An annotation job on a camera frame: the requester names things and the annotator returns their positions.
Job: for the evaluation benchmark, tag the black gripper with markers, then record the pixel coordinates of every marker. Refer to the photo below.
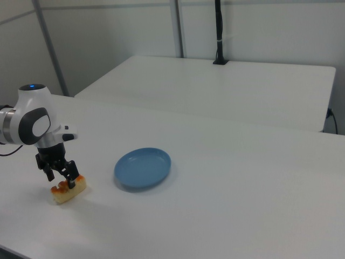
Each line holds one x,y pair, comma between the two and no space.
51,155

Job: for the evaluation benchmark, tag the orange glazed bread loaf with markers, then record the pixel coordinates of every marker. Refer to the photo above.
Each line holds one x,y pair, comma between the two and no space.
68,195

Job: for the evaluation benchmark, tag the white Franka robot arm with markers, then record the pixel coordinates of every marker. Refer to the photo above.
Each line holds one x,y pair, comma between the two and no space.
27,121

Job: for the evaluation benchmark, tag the blue round plate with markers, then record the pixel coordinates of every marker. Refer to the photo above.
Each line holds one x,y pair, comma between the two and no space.
143,170

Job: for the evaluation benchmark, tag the white side table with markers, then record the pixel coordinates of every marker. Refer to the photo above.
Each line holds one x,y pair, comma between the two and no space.
215,89

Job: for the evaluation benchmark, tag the grey metal partition post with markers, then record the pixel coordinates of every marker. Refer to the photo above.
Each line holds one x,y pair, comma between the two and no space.
51,48
179,27

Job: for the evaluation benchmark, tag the grey partition horizontal rail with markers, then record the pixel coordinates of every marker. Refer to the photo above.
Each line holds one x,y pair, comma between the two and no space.
113,8

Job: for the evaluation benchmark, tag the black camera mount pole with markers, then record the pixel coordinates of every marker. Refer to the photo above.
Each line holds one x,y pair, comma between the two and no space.
219,27

